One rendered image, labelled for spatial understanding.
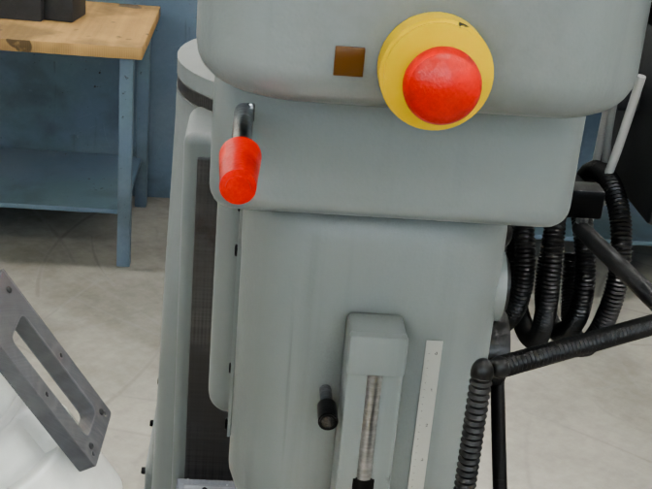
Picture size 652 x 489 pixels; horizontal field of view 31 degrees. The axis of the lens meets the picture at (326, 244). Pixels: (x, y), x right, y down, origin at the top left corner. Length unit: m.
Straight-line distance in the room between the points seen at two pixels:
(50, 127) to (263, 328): 4.53
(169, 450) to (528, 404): 2.60
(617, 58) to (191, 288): 0.76
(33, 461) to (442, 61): 0.27
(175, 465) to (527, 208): 0.78
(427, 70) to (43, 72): 4.73
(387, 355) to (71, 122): 4.57
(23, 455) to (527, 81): 0.33
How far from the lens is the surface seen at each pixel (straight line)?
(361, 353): 0.80
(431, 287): 0.83
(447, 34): 0.62
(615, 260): 0.89
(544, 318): 1.17
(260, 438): 0.89
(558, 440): 3.79
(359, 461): 0.85
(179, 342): 1.37
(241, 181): 0.61
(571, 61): 0.66
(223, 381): 1.08
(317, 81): 0.64
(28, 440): 0.52
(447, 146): 0.76
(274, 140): 0.75
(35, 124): 5.36
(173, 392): 1.42
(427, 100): 0.59
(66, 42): 4.40
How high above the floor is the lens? 1.91
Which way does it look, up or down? 23 degrees down
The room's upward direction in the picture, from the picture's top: 5 degrees clockwise
